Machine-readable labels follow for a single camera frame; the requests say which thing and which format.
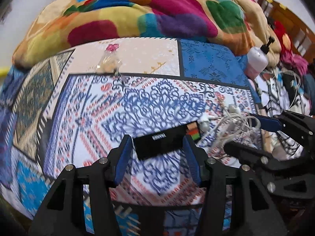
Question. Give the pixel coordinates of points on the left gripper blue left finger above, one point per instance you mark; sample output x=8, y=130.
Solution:
x=119, y=158

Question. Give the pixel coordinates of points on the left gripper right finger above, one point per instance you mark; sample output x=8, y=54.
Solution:
x=196, y=158

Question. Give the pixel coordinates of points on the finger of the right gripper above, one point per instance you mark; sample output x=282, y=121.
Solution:
x=245, y=154
x=269, y=124

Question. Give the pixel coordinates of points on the white earphones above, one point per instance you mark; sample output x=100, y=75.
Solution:
x=231, y=125

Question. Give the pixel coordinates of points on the black cosmetic box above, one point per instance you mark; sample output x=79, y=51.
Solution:
x=168, y=140

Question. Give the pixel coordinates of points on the white pump lotion bottle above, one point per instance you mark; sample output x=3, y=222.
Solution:
x=257, y=59

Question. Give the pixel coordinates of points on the red pink clothes pile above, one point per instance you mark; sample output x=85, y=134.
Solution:
x=287, y=56

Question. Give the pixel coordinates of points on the patchwork blue bed sheet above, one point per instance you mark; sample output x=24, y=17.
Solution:
x=63, y=111

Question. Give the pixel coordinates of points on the wooden shelf furniture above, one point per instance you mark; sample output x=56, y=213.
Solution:
x=302, y=37

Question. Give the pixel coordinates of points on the clear plastic candy wrapper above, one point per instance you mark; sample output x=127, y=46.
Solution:
x=110, y=62

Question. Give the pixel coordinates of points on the colourful fleece blanket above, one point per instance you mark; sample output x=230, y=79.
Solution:
x=236, y=24

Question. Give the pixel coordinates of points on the yellow foam bed rail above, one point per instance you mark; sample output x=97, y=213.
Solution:
x=4, y=71

